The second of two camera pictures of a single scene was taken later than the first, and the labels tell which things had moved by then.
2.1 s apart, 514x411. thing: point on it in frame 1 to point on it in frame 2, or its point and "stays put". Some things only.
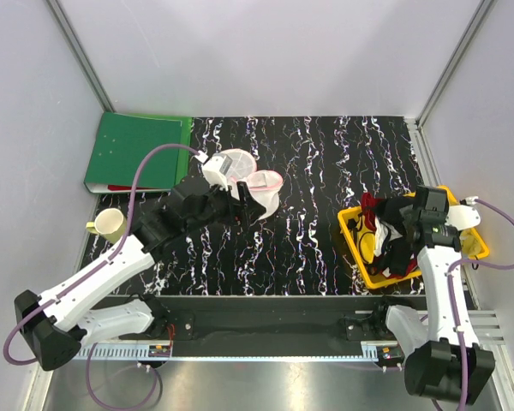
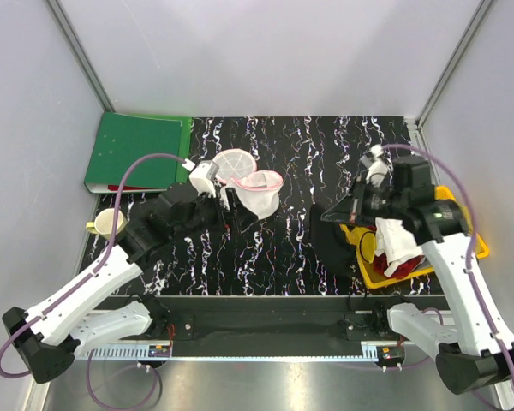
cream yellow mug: [110, 223] stays put
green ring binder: [120, 143] stays put
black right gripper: [408, 213] to [345, 210]
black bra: [399, 247] to [330, 242]
